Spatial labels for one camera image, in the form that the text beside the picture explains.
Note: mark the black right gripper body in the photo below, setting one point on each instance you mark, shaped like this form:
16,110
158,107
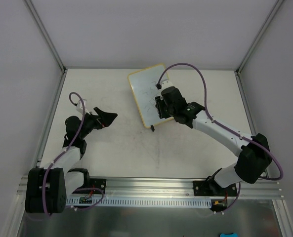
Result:
160,106

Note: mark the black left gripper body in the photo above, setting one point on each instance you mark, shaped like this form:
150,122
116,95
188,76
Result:
98,120

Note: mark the yellow framed small whiteboard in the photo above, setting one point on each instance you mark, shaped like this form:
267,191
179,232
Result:
143,86

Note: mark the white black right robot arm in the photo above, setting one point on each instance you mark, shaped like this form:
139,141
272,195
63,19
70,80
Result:
252,158

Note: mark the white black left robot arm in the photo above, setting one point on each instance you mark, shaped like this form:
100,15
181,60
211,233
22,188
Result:
49,186

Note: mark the blue object at bottom edge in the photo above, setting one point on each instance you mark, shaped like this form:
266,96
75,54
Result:
229,235

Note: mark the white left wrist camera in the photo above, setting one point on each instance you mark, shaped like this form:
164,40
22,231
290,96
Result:
81,106

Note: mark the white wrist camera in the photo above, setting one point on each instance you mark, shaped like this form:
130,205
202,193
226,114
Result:
81,106
166,84

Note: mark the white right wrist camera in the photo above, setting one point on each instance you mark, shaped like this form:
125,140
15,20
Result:
166,84

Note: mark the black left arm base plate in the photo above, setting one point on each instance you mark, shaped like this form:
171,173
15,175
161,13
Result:
99,184

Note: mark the white slotted cable duct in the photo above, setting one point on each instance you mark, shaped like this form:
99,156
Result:
140,202

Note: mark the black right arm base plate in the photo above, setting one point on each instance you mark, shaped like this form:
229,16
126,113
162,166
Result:
212,189

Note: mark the left aluminium frame post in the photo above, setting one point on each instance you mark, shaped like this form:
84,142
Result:
43,31

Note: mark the aluminium frame post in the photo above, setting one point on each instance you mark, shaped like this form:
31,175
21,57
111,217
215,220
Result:
265,25
43,31

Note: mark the aluminium mounting rail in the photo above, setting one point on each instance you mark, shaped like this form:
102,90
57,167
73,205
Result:
182,188

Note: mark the right aluminium frame post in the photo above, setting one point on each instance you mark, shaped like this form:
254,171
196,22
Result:
265,25

